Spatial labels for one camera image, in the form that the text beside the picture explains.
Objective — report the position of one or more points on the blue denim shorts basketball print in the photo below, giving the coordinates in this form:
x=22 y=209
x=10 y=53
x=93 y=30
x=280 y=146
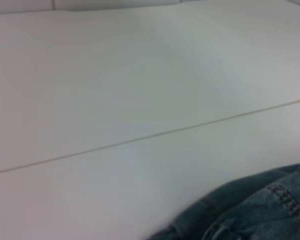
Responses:
x=252 y=210

